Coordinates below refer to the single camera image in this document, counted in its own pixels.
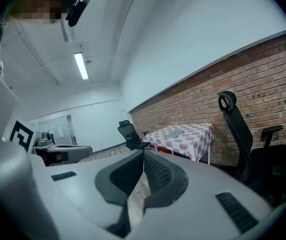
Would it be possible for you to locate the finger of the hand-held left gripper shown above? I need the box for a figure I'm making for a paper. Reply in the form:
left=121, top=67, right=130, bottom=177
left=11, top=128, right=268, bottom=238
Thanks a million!
left=47, top=145, right=93, bottom=164

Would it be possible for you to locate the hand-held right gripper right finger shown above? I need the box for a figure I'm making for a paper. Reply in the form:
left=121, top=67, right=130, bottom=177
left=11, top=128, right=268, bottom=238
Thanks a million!
left=132, top=150, right=273, bottom=240

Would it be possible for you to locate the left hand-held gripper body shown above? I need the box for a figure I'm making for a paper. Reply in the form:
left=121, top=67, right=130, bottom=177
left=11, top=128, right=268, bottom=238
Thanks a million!
left=9, top=118, right=55, bottom=153

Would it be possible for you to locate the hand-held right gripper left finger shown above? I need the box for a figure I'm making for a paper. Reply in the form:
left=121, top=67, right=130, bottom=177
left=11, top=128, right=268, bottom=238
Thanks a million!
left=31, top=148, right=144, bottom=240

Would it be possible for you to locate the grey item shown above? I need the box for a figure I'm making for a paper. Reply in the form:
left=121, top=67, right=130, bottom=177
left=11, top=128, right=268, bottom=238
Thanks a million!
left=166, top=130, right=185, bottom=139

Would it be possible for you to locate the table with checkered cloth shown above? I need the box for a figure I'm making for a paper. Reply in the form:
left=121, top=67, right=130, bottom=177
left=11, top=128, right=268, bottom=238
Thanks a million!
left=142, top=123, right=215, bottom=163

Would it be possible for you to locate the red box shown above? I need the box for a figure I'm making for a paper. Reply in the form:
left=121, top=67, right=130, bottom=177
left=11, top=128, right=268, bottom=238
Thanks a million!
left=157, top=145, right=174, bottom=156

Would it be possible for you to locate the black mesh office chair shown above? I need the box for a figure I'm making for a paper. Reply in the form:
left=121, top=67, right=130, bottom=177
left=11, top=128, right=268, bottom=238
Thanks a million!
left=217, top=90, right=286, bottom=200
left=117, top=119, right=151, bottom=151

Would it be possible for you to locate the long ceiling light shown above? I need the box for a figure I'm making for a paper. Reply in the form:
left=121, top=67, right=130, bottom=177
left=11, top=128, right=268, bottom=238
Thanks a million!
left=73, top=52, right=90, bottom=81

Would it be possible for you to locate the person's head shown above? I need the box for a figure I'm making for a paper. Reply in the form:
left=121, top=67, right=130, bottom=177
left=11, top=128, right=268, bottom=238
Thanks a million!
left=14, top=0, right=71, bottom=25

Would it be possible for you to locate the white ceiling air conditioner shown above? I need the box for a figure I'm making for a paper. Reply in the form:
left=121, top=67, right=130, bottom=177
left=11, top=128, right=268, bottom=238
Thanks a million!
left=60, top=0, right=108, bottom=44

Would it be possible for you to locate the black head-worn camera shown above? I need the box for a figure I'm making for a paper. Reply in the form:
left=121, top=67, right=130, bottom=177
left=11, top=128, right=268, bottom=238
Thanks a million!
left=65, top=0, right=91, bottom=28

